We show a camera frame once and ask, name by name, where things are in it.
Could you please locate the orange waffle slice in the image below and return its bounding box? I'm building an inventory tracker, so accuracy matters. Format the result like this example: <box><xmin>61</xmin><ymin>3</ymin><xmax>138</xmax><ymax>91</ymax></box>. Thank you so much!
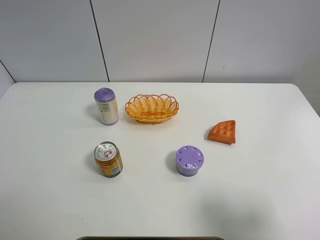
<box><xmin>207</xmin><ymin>120</ymin><xmax>236</xmax><ymax>145</ymax></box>

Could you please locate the orange woven wicker basket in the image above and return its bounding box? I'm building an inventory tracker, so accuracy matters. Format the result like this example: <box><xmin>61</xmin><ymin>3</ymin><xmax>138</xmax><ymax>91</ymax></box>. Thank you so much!
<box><xmin>125</xmin><ymin>94</ymin><xmax>180</xmax><ymax>124</ymax></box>

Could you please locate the purple lidded round container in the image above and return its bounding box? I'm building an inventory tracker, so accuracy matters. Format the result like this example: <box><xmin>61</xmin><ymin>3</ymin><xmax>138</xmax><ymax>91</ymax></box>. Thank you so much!
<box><xmin>175</xmin><ymin>145</ymin><xmax>205</xmax><ymax>177</ymax></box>

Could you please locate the purple roll with white label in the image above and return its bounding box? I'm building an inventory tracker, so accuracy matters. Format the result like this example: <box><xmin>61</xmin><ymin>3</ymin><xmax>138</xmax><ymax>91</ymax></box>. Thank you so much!
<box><xmin>94</xmin><ymin>87</ymin><xmax>119</xmax><ymax>126</ymax></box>

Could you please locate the orange drink can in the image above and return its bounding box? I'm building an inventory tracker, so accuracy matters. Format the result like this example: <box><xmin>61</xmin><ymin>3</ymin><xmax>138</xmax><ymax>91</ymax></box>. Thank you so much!
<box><xmin>93</xmin><ymin>141</ymin><xmax>124</xmax><ymax>178</ymax></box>

